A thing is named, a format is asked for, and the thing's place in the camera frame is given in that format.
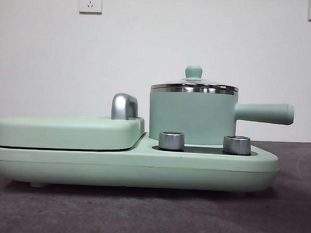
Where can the glass pot lid green knob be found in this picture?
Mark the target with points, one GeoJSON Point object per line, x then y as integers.
{"type": "Point", "coordinates": [194, 72]}

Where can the silver control knob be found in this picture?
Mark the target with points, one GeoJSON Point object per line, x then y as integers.
{"type": "Point", "coordinates": [171, 141]}
{"type": "Point", "coordinates": [236, 145]}

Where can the green breakfast machine base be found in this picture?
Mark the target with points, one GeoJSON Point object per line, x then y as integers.
{"type": "Point", "coordinates": [143, 169]}

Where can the green griddle cover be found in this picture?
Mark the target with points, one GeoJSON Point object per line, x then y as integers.
{"type": "Point", "coordinates": [68, 131]}

